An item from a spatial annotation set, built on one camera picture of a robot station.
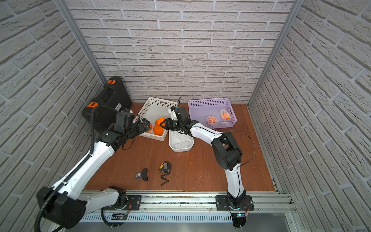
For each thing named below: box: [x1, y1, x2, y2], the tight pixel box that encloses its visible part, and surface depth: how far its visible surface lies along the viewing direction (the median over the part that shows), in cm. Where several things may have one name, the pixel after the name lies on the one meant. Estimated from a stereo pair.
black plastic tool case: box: [82, 76, 132, 134], surface depth 94 cm
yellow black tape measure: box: [158, 161, 172, 173], surface depth 85 cm
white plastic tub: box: [168, 130, 195, 153], surface depth 93 cm
